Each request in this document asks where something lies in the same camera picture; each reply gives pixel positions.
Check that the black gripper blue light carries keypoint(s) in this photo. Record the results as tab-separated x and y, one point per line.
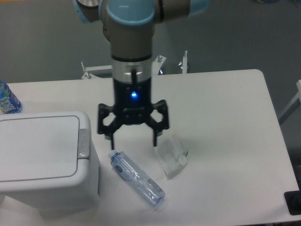
132	103

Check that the white push-lid trash can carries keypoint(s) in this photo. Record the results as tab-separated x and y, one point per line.
48	160

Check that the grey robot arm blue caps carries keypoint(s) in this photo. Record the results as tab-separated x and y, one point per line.
129	25

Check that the crumpled white plastic wrapper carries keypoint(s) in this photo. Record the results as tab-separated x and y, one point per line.
172	155

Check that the empty clear plastic bottle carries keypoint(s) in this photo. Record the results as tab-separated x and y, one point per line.
140	181

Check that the blue labelled water bottle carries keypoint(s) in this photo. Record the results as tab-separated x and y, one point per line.
9	103

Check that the black object at table corner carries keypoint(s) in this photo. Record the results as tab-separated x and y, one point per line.
293	202

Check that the white metal base frame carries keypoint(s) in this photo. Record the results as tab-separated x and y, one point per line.
157	68

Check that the white metal frame right edge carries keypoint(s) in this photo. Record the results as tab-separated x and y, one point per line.
292	105

